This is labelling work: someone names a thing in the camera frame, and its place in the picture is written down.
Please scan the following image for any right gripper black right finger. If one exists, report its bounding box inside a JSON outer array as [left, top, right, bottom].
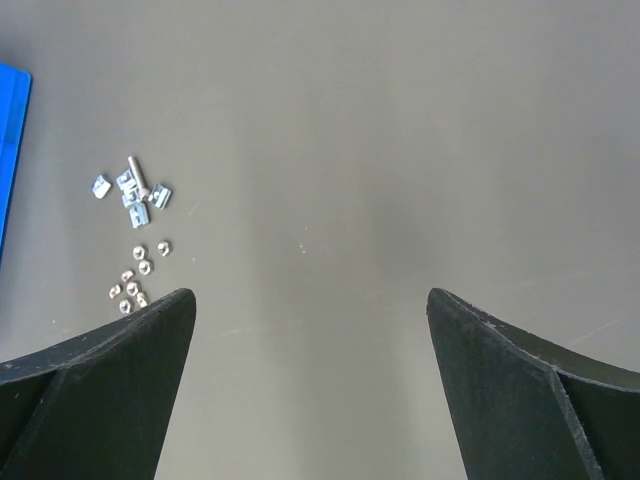
[[426, 288, 639, 479]]

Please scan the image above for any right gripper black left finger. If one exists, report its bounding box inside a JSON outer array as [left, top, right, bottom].
[[1, 289, 196, 479]]

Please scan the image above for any zinc t-slot nut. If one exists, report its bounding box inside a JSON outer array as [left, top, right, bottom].
[[116, 169, 138, 207], [127, 202, 150, 229], [149, 183, 173, 210], [91, 174, 113, 200]]

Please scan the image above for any silver screw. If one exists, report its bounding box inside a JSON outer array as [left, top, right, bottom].
[[127, 156, 150, 201]]

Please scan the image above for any small hex nut bottom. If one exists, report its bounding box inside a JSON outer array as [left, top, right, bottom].
[[118, 298, 134, 315]]

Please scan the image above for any small hex nut far left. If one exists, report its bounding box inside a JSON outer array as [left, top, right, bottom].
[[108, 284, 122, 299]]

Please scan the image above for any small hex nut centre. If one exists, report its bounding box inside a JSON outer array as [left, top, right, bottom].
[[138, 260, 153, 275]]

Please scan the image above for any small hex nut upper left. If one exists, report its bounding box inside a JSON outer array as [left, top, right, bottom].
[[132, 245, 148, 261]]

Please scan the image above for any blue plastic compartment bin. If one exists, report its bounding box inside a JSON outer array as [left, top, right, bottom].
[[0, 64, 32, 248]]

